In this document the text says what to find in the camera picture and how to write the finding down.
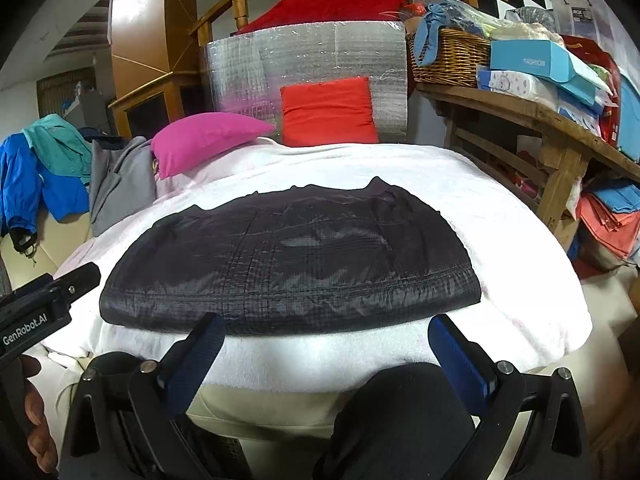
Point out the blue cardboard box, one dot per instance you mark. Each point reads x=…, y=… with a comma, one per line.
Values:
x=530, y=60

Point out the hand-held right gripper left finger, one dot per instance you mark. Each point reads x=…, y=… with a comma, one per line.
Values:
x=195, y=360

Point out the grey storage box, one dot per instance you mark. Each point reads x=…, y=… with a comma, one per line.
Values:
x=97, y=110

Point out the white air conditioner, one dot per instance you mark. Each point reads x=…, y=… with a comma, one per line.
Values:
x=85, y=30

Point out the navy garment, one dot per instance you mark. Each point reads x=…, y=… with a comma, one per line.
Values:
x=100, y=135

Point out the blue jacket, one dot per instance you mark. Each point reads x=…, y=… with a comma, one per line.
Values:
x=20, y=180

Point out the silver foil mat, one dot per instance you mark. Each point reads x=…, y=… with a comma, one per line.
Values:
x=300, y=50

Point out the grey spotted cloth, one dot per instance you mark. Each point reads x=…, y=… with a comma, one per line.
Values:
x=530, y=17

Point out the coral bags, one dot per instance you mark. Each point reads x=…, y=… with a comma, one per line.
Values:
x=610, y=230

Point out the black puffer jacket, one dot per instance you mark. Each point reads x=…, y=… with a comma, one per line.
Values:
x=300, y=270

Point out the blue cloth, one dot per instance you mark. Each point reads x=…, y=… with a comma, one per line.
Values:
x=435, y=15

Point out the red pillow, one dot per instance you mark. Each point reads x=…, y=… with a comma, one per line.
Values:
x=325, y=110

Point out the wooden stair railing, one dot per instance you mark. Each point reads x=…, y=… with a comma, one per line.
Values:
x=242, y=12

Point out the person's black trouser leg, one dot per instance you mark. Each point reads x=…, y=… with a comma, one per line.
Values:
x=400, y=425

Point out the wooden cabinet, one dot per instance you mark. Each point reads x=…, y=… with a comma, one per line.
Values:
x=140, y=25

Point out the wooden table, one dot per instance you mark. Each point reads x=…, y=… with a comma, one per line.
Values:
x=565, y=155

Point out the white fleece blanket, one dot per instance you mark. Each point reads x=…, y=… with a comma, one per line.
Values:
x=500, y=220

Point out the teal shirt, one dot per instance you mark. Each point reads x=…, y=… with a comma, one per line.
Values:
x=55, y=145

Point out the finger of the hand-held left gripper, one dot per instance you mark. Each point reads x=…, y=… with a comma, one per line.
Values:
x=80, y=280

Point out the grey garment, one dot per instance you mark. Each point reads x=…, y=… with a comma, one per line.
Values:
x=120, y=180

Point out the person's left hand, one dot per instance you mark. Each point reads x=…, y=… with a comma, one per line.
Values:
x=40, y=425

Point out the white folded cloth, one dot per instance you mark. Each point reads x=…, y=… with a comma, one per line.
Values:
x=525, y=32

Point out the wicker basket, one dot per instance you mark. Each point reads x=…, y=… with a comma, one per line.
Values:
x=450, y=60

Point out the red printed bag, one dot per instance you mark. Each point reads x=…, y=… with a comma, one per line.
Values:
x=607, y=110

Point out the pink pillow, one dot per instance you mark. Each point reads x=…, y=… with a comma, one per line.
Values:
x=205, y=140

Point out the red cloth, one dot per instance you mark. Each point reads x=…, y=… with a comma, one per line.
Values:
x=340, y=0

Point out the white printed packet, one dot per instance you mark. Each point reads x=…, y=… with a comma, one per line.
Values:
x=515, y=85

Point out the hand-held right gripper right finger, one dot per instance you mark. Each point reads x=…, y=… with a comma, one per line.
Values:
x=457, y=365

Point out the clear plastic bag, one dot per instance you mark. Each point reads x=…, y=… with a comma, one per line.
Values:
x=470, y=15

